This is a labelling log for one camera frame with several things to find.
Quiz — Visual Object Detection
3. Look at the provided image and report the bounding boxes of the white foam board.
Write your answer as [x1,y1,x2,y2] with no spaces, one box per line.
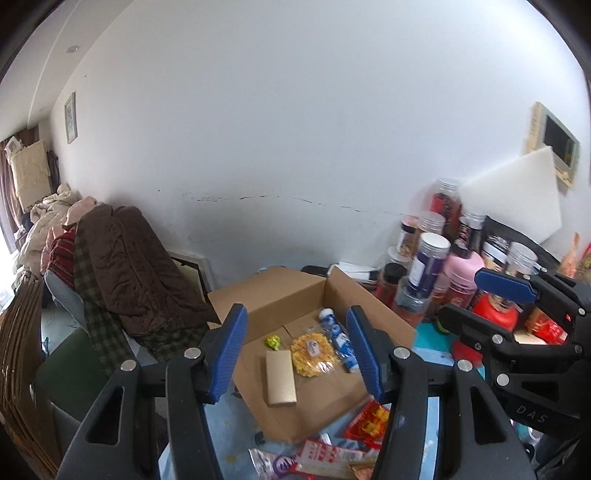
[459,147,563,245]

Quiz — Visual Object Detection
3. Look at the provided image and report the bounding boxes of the gold rectangular box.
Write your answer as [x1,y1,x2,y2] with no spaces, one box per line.
[264,349,297,407]

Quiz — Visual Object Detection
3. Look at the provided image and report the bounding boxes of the beige cardboard panel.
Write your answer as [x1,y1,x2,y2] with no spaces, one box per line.
[10,138,51,208]

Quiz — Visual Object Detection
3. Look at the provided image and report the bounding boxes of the leaning picture frame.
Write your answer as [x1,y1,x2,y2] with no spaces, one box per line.
[166,251,213,305]

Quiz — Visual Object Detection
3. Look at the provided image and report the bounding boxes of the blue floral tablecloth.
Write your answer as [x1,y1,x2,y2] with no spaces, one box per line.
[157,320,462,480]

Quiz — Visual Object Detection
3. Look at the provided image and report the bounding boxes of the pile of light clothes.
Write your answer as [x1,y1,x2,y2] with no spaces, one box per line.
[16,184,100,273]

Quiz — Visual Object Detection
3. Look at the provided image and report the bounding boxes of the yellow waffle snack packet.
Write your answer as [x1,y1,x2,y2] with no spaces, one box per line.
[290,330,342,377]

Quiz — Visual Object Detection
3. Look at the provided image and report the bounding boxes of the clear jar with nuts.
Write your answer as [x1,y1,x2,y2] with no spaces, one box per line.
[399,211,446,259]

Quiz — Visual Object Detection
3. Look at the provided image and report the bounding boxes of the red patterned bag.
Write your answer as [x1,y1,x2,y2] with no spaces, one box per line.
[558,233,591,278]

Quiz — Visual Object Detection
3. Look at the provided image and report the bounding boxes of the brown curtain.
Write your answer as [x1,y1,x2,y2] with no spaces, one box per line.
[0,134,24,250]

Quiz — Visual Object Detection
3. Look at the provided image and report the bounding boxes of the dark green chair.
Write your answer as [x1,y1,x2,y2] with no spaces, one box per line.
[34,330,158,416]

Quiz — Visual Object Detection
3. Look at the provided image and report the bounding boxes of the green plaid cloth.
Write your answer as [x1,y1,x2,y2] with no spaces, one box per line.
[74,235,208,365]

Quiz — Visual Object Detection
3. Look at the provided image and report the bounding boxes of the clear jar black label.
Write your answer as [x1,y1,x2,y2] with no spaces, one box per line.
[505,242,539,278]

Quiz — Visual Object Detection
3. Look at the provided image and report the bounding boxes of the framed wall picture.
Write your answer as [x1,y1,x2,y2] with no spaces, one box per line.
[64,92,77,144]

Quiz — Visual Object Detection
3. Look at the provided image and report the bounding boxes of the black-lid spice jar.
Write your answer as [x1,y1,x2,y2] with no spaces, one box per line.
[374,263,407,308]

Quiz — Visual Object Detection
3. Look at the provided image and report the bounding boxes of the red white snack packet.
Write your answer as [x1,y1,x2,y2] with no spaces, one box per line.
[295,438,365,467]

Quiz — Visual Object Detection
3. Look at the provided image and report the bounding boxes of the red gold-print snack packet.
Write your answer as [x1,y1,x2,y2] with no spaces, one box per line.
[344,401,391,446]

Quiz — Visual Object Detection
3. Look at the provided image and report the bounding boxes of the clear jar dark label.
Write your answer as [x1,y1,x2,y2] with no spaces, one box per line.
[455,210,488,259]

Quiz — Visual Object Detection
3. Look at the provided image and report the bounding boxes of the pink canister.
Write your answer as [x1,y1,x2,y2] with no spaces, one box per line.
[434,251,483,310]

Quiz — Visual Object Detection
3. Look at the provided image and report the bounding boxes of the short jar red contents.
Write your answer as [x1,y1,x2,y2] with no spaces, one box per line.
[392,277,434,326]

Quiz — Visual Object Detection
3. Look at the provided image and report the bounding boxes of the blue tube snack packet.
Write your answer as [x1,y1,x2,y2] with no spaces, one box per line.
[318,308,361,374]

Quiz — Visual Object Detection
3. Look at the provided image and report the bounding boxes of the black foil bag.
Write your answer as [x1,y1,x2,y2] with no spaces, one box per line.
[480,216,555,273]

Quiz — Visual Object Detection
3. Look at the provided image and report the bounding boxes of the stack of flat cardboard sheets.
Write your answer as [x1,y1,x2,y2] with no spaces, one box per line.
[0,272,61,480]

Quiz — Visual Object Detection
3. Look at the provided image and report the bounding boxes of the brown quilted jacket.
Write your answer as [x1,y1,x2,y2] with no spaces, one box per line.
[76,205,220,340]

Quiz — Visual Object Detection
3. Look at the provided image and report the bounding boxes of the tall clear jar red contents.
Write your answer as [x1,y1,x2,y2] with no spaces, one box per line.
[427,178,462,232]

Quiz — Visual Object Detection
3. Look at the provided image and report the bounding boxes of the cardboard box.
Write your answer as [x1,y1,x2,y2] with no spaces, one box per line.
[206,265,419,445]

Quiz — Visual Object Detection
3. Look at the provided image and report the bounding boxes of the wooden framed wall panel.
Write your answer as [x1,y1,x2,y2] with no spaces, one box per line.
[524,102,581,189]

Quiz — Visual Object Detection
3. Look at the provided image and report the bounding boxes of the red striped garment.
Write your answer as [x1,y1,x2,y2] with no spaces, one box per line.
[48,231,77,291]

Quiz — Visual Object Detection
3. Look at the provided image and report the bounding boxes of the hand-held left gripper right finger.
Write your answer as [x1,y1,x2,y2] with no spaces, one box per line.
[345,305,536,480]

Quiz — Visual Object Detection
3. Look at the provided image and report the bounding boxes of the silver purple snack packet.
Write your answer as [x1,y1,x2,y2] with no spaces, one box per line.
[248,448,301,480]

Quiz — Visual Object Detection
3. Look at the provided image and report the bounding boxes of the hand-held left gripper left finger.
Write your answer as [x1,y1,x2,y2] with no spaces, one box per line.
[55,303,250,480]

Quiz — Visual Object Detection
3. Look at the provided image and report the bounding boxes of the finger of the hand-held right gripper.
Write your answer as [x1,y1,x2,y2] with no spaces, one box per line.
[438,304,533,371]
[475,268,586,324]

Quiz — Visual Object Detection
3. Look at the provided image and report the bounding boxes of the clear jar purple label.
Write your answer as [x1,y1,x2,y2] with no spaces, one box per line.
[406,232,451,301]

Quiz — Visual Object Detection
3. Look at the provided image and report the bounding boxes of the red canister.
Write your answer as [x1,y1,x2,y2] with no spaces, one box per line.
[452,291,520,365]

